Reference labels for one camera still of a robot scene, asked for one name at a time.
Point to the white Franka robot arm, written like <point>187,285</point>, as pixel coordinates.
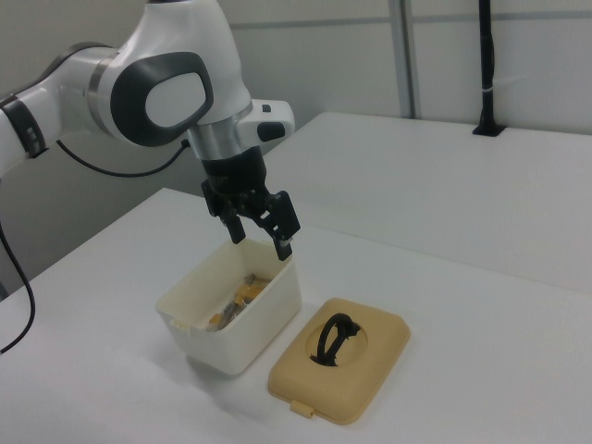
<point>176,99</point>

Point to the white plastic tool case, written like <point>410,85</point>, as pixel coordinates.
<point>240,337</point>

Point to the white zip tie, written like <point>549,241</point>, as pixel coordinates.
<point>486,88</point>

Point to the tan plastic case lid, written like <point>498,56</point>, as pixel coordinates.
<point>370,370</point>

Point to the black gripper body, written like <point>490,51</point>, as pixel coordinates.
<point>236,173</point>

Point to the black mounting pole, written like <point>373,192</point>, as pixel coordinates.
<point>486,55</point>

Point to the metal bit with yellow collar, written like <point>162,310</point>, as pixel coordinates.
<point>250,291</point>

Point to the grey partition post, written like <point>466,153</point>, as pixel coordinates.
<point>407,55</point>

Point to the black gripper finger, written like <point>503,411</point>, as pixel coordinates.
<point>236,229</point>
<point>284,217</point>

